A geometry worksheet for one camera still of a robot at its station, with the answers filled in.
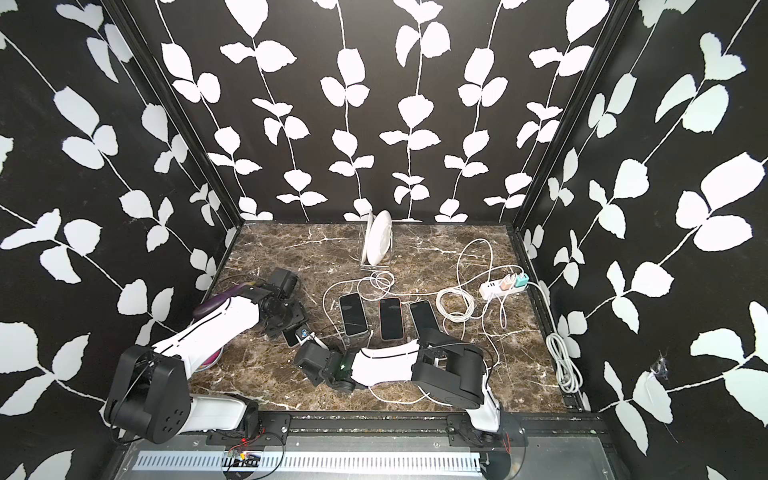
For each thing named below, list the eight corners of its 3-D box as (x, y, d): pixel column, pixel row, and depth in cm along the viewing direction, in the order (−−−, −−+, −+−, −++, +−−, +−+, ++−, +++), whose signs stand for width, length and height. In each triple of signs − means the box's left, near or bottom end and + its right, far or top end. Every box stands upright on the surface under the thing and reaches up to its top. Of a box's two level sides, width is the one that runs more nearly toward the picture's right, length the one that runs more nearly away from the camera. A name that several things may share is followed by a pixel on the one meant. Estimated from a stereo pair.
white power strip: (482, 299, 101) (490, 283, 93) (478, 289, 103) (485, 273, 95) (522, 293, 103) (533, 276, 95) (517, 284, 105) (527, 267, 97)
